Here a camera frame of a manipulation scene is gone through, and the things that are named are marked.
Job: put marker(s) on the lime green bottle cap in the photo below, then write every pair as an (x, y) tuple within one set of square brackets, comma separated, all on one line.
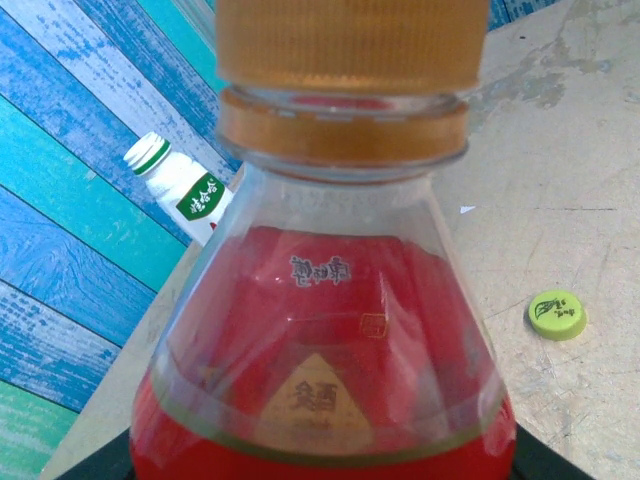
[(557, 315)]

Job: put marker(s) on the clear bottle with red label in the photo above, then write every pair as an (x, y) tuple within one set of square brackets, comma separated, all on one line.
[(325, 300)]

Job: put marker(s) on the small white bottle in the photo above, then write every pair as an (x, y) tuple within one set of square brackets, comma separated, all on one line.
[(175, 185)]

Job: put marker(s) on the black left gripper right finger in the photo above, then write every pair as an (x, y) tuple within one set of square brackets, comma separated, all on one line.
[(535, 465)]

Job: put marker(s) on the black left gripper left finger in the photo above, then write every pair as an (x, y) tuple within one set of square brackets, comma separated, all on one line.
[(105, 465)]

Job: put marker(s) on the orange bottle cap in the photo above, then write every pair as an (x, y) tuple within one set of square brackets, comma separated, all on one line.
[(350, 45)]

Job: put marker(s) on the small white paper scrap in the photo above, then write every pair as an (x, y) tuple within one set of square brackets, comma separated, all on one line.
[(466, 208)]

